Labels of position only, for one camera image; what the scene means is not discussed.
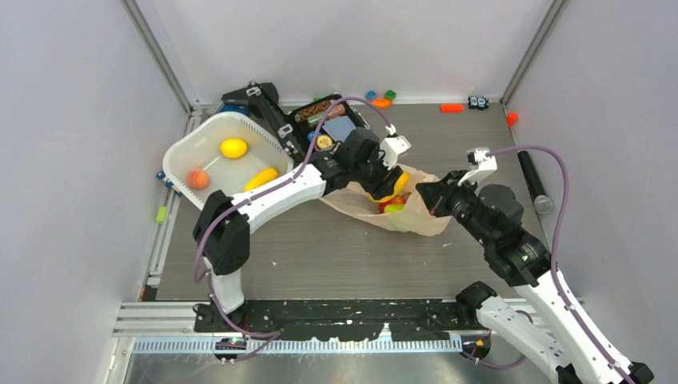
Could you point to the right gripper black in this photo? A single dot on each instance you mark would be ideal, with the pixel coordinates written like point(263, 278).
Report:
point(436, 194)

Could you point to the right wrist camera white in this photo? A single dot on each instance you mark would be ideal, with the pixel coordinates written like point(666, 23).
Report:
point(481, 165)

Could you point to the orange block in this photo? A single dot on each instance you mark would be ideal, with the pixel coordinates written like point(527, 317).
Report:
point(451, 108)

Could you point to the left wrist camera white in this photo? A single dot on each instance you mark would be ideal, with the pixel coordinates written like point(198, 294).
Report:
point(393, 146)

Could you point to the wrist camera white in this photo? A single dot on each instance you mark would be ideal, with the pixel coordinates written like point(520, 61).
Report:
point(481, 165)
point(393, 146)

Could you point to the orange corner piece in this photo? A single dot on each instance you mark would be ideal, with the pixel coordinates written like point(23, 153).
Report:
point(511, 119)

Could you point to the small toy car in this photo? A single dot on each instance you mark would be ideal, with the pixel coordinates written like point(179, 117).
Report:
point(478, 102)

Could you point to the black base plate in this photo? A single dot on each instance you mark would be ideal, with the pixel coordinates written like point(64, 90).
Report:
point(346, 320)

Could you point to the green clip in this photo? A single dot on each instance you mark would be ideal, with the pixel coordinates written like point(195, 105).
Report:
point(161, 214)

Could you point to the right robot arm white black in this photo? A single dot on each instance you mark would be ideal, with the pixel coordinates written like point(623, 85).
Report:
point(571, 349)

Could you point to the yellow fake lemon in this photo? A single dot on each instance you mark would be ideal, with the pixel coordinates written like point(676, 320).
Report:
point(234, 148)

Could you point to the black poker chip case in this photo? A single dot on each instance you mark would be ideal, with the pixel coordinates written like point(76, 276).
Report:
point(340, 130)

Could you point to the orange fake peach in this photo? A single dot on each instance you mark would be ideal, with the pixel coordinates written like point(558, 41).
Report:
point(197, 179)

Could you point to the white plastic basin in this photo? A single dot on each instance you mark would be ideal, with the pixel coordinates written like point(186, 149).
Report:
point(200, 149)

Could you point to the translucent plastic bag banana print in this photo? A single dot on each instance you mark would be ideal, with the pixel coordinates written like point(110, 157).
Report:
point(413, 217)

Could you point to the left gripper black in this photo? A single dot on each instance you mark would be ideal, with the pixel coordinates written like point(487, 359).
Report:
point(384, 183)

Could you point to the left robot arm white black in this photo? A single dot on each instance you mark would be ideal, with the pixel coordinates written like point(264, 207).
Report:
point(226, 223)

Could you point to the yellow fake mango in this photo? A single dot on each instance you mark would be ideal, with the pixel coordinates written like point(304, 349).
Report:
point(398, 186)

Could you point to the black microphone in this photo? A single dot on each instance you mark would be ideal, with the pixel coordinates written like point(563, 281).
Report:
point(542, 203)

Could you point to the green fake pear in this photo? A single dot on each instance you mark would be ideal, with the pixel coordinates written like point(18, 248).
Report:
point(393, 208)

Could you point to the yellow fake banana piece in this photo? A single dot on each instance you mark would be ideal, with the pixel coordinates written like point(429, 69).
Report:
point(263, 177)

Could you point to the red fake apple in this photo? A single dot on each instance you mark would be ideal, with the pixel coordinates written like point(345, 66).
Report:
point(397, 199)

